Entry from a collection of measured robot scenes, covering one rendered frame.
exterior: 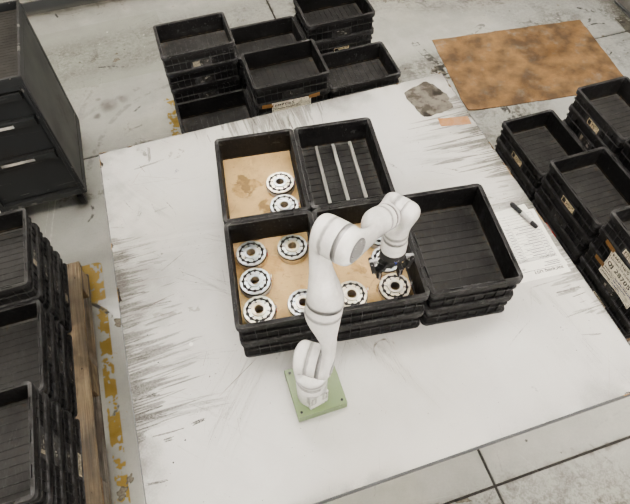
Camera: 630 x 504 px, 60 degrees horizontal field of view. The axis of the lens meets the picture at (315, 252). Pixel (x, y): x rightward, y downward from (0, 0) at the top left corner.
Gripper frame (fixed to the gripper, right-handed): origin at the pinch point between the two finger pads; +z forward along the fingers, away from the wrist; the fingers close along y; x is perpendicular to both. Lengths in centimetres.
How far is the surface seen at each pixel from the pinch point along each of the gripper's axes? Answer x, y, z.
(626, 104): 112, 163, 56
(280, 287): 8.9, -33.3, 12.7
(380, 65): 169, 44, 56
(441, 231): 20.7, 25.4, 12.4
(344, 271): 10.9, -11.3, 12.6
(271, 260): 19.9, -34.8, 12.6
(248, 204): 46, -40, 12
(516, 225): 26, 59, 25
